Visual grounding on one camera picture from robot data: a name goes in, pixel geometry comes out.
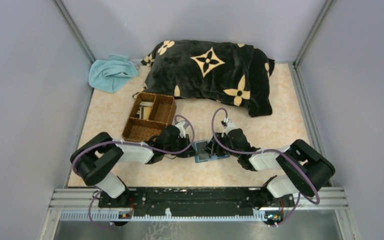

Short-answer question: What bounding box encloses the woven brown divided basket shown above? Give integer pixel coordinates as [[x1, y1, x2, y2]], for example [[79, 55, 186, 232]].
[[121, 92, 177, 142]]

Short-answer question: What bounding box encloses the aluminium front rail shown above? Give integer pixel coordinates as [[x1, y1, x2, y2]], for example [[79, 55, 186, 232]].
[[48, 187, 349, 222]]

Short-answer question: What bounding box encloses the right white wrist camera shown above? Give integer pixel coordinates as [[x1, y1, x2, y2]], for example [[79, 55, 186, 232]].
[[221, 118, 238, 135]]

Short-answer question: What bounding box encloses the light blue cloth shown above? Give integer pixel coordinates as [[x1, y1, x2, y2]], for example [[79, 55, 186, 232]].
[[88, 54, 139, 94]]

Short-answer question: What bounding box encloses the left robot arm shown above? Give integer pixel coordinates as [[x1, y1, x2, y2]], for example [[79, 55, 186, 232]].
[[70, 121, 195, 207]]

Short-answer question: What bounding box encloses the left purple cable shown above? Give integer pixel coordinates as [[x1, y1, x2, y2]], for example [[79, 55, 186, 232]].
[[71, 114, 196, 230]]

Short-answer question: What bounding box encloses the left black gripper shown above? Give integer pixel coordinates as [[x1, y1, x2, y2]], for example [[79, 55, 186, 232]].
[[164, 134, 198, 159]]

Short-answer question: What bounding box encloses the purple cable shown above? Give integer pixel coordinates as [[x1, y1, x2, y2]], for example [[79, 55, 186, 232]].
[[71, 114, 196, 230], [210, 107, 321, 228]]

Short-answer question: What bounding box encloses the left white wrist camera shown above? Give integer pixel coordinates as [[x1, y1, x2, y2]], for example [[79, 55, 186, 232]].
[[174, 120, 190, 138]]

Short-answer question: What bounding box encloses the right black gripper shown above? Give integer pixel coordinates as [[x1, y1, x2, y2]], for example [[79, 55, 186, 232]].
[[202, 132, 241, 158]]

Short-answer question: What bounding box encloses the black pillow with tan flowers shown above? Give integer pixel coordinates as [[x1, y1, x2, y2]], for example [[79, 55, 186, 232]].
[[141, 40, 275, 117]]

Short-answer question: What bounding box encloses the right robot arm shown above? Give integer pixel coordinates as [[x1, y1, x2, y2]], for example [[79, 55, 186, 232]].
[[204, 128, 336, 206]]

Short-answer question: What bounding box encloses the teal leather card holder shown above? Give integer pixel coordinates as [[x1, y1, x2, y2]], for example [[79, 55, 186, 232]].
[[192, 140, 230, 164]]

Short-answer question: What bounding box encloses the dark grey credit card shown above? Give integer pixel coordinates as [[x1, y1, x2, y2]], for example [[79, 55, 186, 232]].
[[196, 145, 211, 162]]

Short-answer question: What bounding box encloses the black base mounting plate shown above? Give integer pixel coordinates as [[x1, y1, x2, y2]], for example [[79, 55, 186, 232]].
[[98, 187, 295, 217]]

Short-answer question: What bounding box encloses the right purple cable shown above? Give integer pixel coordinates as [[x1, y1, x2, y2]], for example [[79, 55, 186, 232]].
[[210, 107, 321, 228]]

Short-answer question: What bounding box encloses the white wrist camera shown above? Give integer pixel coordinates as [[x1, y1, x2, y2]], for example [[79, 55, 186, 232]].
[[221, 118, 238, 135], [174, 120, 190, 138]]

